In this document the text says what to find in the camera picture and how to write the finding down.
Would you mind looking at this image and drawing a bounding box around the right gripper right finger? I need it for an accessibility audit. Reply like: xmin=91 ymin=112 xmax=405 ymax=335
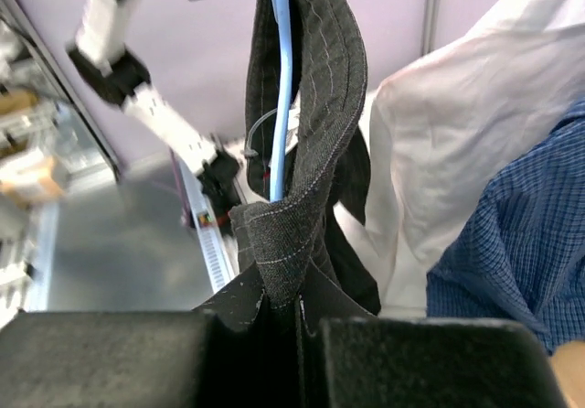
xmin=296 ymin=265 xmax=566 ymax=408

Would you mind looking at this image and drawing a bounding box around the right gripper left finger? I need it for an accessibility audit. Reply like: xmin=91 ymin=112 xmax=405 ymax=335
xmin=1 ymin=267 xmax=300 ymax=407

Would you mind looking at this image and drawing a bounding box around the black pinstripe shirt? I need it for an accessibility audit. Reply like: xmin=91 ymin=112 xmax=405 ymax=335
xmin=230 ymin=0 xmax=381 ymax=314

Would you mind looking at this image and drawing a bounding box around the light blue wire hanger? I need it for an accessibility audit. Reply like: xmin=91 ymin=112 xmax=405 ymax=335
xmin=270 ymin=0 xmax=293 ymax=202

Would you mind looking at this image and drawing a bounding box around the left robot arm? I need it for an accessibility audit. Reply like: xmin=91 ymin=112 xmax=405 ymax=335
xmin=68 ymin=0 xmax=239 ymax=199

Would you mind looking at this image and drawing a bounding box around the blue checked shirt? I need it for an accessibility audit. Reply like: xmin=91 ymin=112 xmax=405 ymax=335
xmin=427 ymin=101 xmax=584 ymax=353

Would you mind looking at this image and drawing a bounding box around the white shirt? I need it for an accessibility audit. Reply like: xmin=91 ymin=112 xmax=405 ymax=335
xmin=366 ymin=0 xmax=584 ymax=317

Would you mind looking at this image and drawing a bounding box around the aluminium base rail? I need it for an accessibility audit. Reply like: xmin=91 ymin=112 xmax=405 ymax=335
xmin=178 ymin=158 xmax=239 ymax=294

